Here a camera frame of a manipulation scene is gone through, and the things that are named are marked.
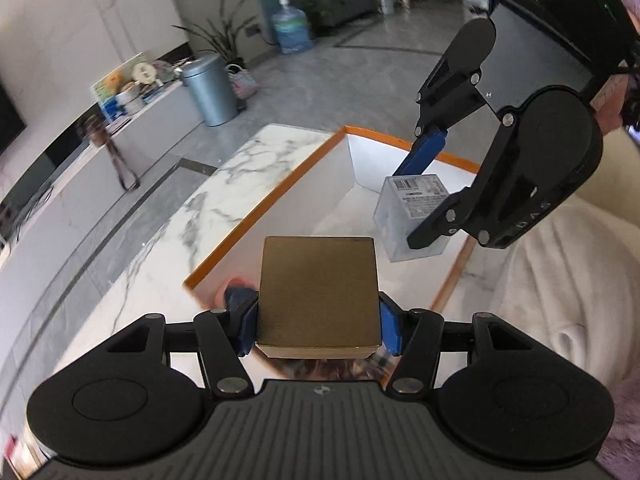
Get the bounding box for brown cardboard cube box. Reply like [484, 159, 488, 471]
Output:
[256, 236, 382, 359]

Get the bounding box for picture board with toys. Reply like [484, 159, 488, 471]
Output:
[90, 52, 175, 122]

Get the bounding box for white tv console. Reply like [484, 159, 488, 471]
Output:
[1, 81, 202, 264]

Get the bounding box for pastel woven basket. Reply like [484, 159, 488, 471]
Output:
[227, 63, 259, 100]

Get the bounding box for green potted plant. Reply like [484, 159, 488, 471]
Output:
[174, 0, 257, 67]

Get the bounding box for blue water jug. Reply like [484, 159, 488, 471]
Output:
[272, 0, 314, 55]

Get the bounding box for clear plastic box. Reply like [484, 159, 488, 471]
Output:
[373, 174, 449, 262]

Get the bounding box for orange storage box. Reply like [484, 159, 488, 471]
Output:
[182, 124, 483, 376]

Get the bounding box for photo card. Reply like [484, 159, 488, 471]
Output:
[269, 346, 399, 386]

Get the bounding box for pink dispenser jar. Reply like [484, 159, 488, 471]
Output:
[213, 275, 257, 311]

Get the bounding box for black television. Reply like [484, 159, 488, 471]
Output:
[0, 84, 26, 153]

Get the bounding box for grey metal trash can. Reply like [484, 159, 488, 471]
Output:
[179, 54, 239, 127]

